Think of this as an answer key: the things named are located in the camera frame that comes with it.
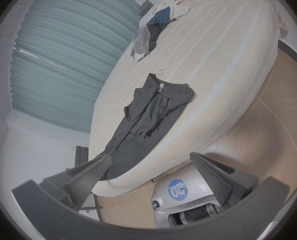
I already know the pile of clothes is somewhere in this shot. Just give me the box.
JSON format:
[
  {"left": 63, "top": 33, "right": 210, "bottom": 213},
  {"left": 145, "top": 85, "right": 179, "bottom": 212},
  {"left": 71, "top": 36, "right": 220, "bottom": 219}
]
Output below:
[{"left": 130, "top": 5, "right": 190, "bottom": 62}]

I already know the grey bedside table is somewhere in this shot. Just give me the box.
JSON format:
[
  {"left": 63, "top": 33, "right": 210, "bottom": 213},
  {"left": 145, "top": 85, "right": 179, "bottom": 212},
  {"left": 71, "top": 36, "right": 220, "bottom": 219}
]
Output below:
[{"left": 138, "top": 1, "right": 151, "bottom": 16}]

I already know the blue-green curtain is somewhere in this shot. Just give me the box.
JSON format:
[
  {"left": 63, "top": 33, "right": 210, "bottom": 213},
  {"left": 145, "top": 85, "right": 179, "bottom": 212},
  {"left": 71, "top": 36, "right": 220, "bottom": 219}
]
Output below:
[
  {"left": 15, "top": 0, "right": 149, "bottom": 85},
  {"left": 10, "top": 49, "right": 107, "bottom": 135}
]

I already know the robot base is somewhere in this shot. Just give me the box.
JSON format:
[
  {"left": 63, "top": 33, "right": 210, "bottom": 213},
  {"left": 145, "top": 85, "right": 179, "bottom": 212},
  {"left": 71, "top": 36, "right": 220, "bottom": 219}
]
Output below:
[{"left": 150, "top": 163, "right": 226, "bottom": 229}]

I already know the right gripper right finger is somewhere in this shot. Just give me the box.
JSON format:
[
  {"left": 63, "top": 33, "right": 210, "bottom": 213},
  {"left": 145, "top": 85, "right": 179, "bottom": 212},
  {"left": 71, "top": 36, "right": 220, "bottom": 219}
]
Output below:
[{"left": 190, "top": 152, "right": 259, "bottom": 207}]

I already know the black T-shirt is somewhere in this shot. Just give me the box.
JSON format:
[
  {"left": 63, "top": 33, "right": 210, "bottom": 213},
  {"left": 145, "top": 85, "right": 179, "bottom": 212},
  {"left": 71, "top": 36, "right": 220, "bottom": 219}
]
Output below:
[{"left": 93, "top": 73, "right": 195, "bottom": 182}]

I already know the black chest of drawers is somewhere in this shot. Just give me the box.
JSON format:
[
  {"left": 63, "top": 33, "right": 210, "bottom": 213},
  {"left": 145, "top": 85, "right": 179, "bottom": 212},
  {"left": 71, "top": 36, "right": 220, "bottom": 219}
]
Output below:
[{"left": 75, "top": 146, "right": 89, "bottom": 169}]

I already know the white printed pillow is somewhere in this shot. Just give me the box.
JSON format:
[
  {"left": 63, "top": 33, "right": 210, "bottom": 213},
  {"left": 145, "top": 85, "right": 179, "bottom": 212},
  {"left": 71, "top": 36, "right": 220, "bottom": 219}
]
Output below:
[{"left": 138, "top": 0, "right": 185, "bottom": 27}]

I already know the bed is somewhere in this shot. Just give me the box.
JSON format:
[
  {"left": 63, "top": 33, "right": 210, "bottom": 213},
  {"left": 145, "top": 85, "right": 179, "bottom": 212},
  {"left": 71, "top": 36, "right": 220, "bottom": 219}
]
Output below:
[{"left": 88, "top": 0, "right": 297, "bottom": 197}]

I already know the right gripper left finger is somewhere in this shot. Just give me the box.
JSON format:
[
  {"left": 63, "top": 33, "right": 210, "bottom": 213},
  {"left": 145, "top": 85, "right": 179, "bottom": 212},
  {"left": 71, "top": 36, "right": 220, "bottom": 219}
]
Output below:
[{"left": 41, "top": 154, "right": 113, "bottom": 209}]

